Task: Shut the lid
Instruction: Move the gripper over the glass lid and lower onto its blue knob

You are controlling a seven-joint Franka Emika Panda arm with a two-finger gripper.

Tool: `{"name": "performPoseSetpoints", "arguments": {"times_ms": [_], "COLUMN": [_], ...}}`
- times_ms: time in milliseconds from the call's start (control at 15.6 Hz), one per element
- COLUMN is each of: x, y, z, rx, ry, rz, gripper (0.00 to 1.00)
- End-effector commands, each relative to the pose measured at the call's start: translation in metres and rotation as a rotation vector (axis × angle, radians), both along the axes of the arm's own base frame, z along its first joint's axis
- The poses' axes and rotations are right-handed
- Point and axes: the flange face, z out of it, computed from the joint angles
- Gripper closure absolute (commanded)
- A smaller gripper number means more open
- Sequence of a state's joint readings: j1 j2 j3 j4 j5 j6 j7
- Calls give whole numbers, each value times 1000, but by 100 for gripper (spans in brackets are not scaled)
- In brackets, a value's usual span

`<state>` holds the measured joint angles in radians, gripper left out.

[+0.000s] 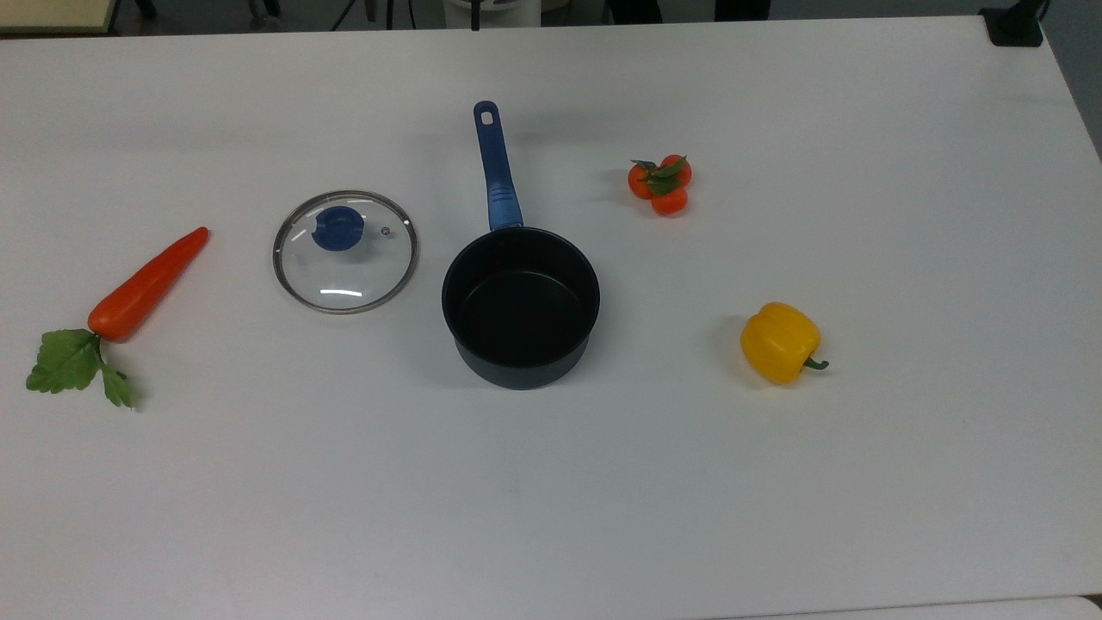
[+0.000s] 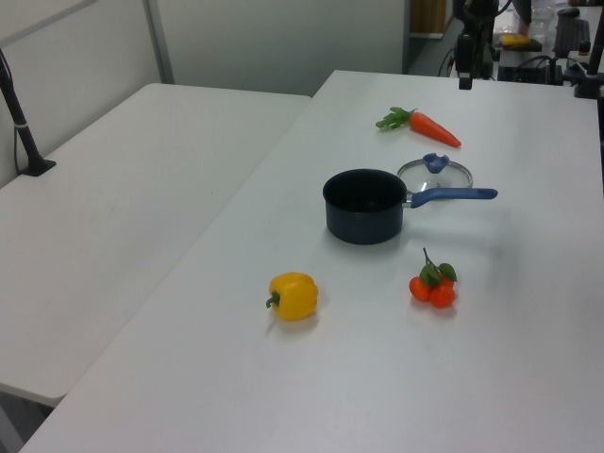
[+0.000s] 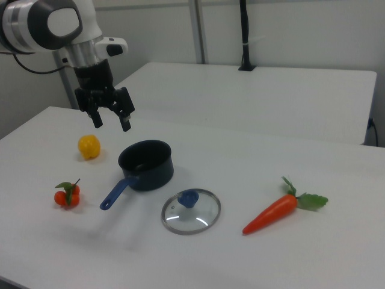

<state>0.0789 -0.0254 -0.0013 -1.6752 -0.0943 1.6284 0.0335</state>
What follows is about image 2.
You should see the orange toy tomato cluster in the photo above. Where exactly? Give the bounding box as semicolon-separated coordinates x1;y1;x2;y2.
408;247;459;310

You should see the wooden cabinet panel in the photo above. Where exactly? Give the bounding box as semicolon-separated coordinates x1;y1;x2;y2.
409;0;447;35

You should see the orange toy carrot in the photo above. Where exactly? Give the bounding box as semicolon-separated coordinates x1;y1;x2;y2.
375;107;462;149

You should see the dark pot with blue handle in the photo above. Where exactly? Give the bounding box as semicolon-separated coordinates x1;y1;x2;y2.
322;168;499;246

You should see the black camera stand pole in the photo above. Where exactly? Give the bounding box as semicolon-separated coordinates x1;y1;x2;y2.
573;27;604;100
0;46;58;178

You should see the yellow toy bell pepper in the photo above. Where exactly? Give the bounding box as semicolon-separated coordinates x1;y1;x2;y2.
264;271;320;323

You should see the black electronics box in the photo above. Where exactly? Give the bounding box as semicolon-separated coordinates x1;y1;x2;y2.
497;56;567;86

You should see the black pot with glass lid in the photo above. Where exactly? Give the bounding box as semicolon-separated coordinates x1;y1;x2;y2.
396;152;474;195

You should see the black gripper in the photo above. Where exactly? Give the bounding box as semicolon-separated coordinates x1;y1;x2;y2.
454;32;476;92

